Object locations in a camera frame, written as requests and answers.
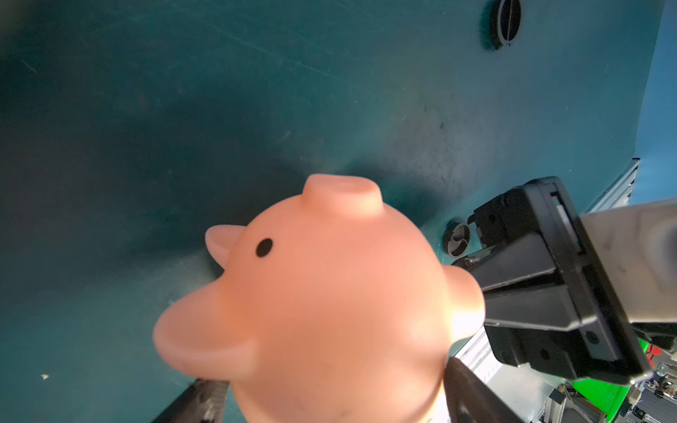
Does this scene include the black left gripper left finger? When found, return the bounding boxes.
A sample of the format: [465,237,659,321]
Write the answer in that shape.
[153,379,230,423]

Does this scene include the black round plug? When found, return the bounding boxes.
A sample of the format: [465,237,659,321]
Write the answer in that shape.
[489,0,523,49]
[442,220,472,258]

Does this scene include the peach piggy bank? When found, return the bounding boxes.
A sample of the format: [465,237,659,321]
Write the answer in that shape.
[153,174,486,422]

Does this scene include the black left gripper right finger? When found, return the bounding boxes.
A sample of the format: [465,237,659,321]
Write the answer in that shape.
[444,357,522,423]

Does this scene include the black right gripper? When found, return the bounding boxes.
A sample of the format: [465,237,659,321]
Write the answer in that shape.
[453,177,651,385]

